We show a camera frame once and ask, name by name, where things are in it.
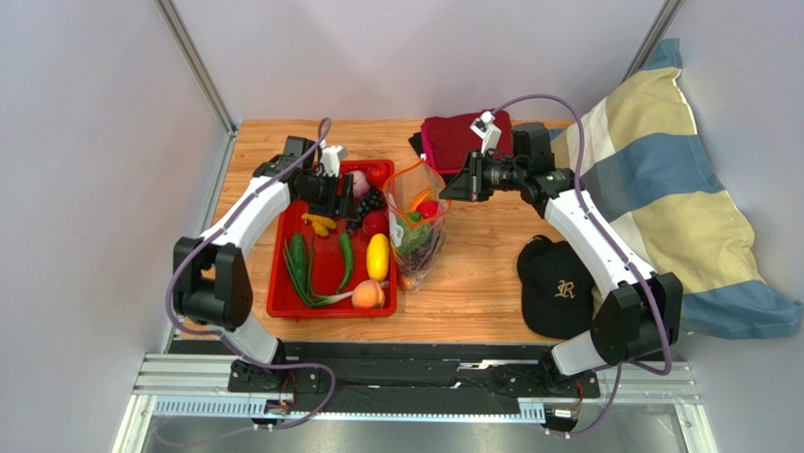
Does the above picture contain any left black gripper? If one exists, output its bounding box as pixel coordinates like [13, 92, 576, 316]
[298, 171, 360, 222]

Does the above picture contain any red apple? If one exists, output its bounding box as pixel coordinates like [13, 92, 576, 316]
[415, 200, 441, 219]

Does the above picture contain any clear zip top bag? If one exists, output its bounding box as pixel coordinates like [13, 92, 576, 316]
[381, 159, 450, 292]

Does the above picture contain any green bell pepper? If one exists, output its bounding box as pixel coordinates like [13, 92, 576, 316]
[396, 211, 432, 254]

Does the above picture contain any purple grape bunch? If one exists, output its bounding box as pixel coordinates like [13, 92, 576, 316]
[397, 247, 442, 278]

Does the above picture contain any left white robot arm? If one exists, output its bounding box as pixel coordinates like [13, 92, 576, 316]
[165, 136, 356, 367]

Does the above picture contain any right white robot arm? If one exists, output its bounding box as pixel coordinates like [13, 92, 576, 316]
[440, 114, 683, 377]

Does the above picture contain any purple onion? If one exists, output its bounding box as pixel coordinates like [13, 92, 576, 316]
[349, 170, 373, 200]

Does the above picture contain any blueberry cluster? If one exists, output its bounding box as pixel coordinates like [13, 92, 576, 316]
[346, 189, 386, 231]

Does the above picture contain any yellow banana bunch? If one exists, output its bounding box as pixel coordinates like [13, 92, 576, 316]
[301, 213, 337, 238]

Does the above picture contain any red strawberry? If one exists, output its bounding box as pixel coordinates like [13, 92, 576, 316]
[362, 210, 389, 237]

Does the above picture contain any green chili pepper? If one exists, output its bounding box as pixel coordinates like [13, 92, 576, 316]
[337, 233, 355, 294]

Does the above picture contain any dark red folded cloth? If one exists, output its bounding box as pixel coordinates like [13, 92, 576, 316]
[420, 112, 482, 176]

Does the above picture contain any yellow lemon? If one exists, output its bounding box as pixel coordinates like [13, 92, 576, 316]
[365, 233, 391, 282]

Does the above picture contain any pink folded cloth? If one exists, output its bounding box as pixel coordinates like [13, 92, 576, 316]
[421, 124, 472, 175]

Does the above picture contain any red plastic tray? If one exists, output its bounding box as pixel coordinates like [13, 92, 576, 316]
[266, 159, 397, 319]

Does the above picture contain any black folded cloth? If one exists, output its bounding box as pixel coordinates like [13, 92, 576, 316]
[408, 131, 434, 163]

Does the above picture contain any dark green cucumber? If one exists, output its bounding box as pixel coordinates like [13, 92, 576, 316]
[285, 233, 309, 298]

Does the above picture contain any peach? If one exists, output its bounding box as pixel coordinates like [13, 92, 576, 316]
[351, 279, 385, 310]

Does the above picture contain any green scallion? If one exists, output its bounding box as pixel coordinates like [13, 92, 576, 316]
[282, 239, 352, 309]

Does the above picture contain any black baseball cap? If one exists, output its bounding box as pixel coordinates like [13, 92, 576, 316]
[516, 235, 595, 340]

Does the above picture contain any striped blue yellow pillow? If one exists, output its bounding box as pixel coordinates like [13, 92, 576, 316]
[552, 39, 803, 340]

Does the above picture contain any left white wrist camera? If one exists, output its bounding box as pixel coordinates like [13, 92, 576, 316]
[316, 144, 348, 177]

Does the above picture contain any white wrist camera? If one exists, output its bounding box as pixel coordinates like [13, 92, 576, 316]
[316, 144, 348, 177]
[470, 110, 501, 155]

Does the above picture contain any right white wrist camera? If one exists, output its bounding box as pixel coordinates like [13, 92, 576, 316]
[470, 110, 501, 155]

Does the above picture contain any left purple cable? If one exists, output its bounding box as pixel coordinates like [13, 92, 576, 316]
[164, 116, 338, 432]

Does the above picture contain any purple cable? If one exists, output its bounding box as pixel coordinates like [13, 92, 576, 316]
[490, 93, 675, 439]
[164, 116, 338, 432]

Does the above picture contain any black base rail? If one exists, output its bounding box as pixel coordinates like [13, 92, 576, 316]
[228, 343, 601, 430]

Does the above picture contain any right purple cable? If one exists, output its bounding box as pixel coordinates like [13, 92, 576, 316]
[490, 93, 675, 439]

